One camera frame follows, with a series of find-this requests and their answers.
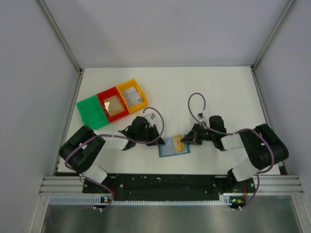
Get red plastic bin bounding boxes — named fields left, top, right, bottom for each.
left=96, top=87, right=129, bottom=123

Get gold cards in red bin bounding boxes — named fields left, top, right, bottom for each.
left=103, top=95, right=124, bottom=117

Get white cable duct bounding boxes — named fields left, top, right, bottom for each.
left=48, top=195, right=246, bottom=207

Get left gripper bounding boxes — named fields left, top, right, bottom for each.
left=136, top=124, right=165, bottom=146

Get blue leather card holder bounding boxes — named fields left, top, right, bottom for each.
left=158, top=136, right=190, bottom=158

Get silver cards in yellow bin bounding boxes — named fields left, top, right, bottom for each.
left=122, top=86, right=144, bottom=108

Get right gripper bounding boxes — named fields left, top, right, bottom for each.
left=181, top=123, right=217, bottom=145

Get green plastic bin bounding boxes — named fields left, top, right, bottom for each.
left=76, top=95, right=109, bottom=130

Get yellow plastic bin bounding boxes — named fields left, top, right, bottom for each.
left=116, top=79, right=148, bottom=114

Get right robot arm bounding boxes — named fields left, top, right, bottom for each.
left=180, top=116, right=289, bottom=193

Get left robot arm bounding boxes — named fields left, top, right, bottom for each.
left=59, top=114, right=165, bottom=193

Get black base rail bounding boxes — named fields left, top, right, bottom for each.
left=81, top=172, right=255, bottom=202

